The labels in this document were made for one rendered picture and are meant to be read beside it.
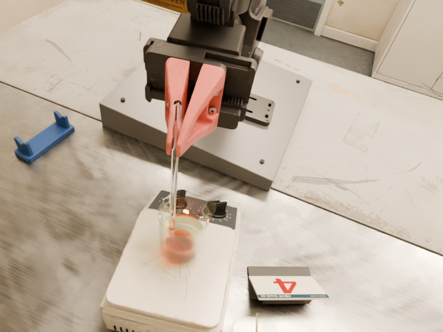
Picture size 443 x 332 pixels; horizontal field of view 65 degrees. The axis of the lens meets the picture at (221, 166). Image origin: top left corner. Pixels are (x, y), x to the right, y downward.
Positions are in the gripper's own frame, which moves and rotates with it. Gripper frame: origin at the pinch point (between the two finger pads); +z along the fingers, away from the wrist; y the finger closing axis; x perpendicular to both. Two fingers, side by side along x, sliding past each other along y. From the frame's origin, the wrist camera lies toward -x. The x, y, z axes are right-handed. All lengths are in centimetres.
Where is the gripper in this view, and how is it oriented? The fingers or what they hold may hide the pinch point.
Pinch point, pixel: (175, 143)
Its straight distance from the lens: 27.8
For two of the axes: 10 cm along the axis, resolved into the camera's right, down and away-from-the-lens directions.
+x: -1.3, 6.5, 7.5
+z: -1.7, 7.3, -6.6
